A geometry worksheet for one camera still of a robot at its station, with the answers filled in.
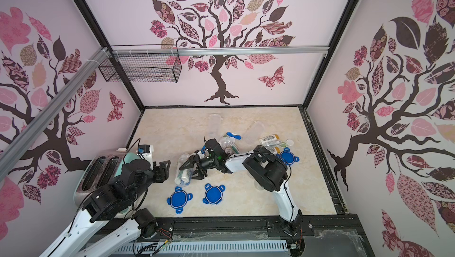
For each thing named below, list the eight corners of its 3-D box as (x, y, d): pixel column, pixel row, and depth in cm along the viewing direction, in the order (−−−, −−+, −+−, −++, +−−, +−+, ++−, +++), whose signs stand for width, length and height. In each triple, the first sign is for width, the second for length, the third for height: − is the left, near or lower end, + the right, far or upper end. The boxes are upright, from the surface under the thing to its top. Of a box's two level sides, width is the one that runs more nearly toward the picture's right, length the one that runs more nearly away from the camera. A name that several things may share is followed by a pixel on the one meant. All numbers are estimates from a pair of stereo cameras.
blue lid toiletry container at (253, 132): (241, 140, 105) (242, 135, 101) (254, 125, 113) (255, 119, 108) (253, 147, 102) (254, 141, 98) (265, 131, 110) (266, 125, 105)
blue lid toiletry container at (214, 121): (207, 138, 106) (206, 133, 102) (210, 119, 117) (209, 113, 113) (221, 138, 106) (221, 133, 102) (222, 119, 117) (222, 113, 113)
